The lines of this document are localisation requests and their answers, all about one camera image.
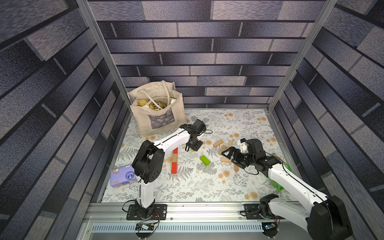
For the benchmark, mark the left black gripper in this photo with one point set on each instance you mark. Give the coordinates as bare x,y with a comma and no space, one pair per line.
197,147

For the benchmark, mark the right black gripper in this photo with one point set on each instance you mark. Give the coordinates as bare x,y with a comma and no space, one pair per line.
240,156

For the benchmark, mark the green block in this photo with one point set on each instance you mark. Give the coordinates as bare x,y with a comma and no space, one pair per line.
205,160

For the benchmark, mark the natural wood block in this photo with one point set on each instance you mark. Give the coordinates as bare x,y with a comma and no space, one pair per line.
225,160
231,142
175,158
223,148
236,168
216,144

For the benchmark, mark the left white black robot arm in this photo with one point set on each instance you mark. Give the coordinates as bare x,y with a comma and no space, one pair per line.
150,157

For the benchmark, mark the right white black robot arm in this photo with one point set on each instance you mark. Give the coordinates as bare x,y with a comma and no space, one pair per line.
323,217

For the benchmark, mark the beige canvas tote bag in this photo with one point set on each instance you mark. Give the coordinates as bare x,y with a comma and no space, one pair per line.
157,107

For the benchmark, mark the green chips bag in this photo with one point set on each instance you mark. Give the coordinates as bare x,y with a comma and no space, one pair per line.
277,175

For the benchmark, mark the purple tissue pack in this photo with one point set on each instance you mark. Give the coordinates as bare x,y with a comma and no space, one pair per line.
122,176

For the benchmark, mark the right circuit board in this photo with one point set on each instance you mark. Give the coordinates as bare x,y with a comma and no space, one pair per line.
269,226

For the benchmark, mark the circuit board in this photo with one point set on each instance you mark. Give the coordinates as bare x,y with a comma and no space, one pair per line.
269,226
144,226

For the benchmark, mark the left circuit board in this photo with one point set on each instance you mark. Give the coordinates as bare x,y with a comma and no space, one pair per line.
144,226

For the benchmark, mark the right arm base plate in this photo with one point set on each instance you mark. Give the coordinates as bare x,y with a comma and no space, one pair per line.
252,212

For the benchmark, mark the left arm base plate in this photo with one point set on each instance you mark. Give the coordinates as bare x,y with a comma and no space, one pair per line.
153,212

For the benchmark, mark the aluminium front rail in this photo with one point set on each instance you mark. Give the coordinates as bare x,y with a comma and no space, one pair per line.
185,221

